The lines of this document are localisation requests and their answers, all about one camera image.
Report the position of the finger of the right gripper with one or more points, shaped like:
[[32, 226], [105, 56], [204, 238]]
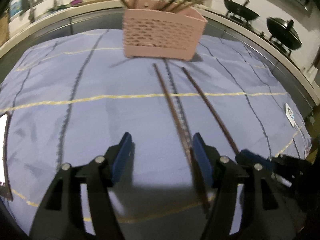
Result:
[[248, 158]]

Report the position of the smartphone with lit screen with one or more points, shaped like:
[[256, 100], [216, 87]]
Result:
[[5, 183]]

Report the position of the black wok with handle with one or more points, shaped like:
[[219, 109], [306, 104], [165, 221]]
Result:
[[240, 11]]

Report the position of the dark blue chopstick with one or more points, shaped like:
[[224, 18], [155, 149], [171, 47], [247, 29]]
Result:
[[213, 112]]

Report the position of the pink perforated utensil basket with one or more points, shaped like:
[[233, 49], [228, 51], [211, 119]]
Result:
[[148, 32]]

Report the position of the dark red chopstick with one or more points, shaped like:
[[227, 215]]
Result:
[[177, 112]]

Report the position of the chrome kitchen faucet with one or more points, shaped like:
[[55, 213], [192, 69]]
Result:
[[27, 6]]

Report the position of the reddish brown chopstick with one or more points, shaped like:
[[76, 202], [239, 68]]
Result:
[[183, 7]]

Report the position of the black lidded wok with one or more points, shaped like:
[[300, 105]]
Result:
[[284, 32]]

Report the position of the blue detergent jug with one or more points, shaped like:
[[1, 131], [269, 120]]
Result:
[[15, 7]]

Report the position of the blue checked table cloth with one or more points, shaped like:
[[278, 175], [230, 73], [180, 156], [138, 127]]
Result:
[[72, 98]]

